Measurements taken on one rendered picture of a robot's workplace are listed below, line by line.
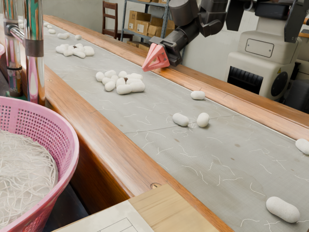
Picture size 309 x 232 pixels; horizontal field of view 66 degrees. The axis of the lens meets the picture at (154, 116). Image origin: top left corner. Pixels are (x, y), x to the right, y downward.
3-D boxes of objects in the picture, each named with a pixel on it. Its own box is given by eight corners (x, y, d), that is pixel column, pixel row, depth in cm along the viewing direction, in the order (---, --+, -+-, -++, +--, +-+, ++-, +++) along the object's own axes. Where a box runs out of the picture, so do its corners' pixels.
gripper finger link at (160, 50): (143, 62, 62) (168, 41, 64) (128, 55, 67) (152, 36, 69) (152, 81, 67) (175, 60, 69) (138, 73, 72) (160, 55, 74)
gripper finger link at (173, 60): (148, 65, 61) (174, 43, 63) (133, 58, 66) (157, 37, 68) (157, 84, 65) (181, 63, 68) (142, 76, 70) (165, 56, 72)
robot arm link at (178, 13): (223, 30, 68) (210, 18, 74) (218, -10, 60) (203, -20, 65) (185, 49, 69) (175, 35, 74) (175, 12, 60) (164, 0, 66)
